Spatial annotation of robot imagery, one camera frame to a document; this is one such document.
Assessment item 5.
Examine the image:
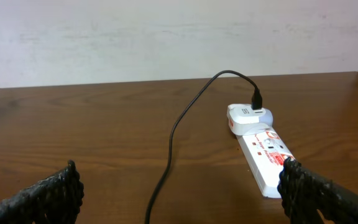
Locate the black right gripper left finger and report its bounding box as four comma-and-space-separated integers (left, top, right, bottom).
0, 160, 85, 224

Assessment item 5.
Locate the black USB charging cable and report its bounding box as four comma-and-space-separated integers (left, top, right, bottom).
144, 70, 264, 224

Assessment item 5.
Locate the white USB wall charger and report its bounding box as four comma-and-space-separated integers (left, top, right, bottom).
227, 104, 273, 136

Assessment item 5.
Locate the white power strip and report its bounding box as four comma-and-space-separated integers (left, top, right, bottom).
237, 128, 294, 198

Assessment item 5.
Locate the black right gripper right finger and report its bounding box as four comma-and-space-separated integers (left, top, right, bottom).
277, 158, 358, 223

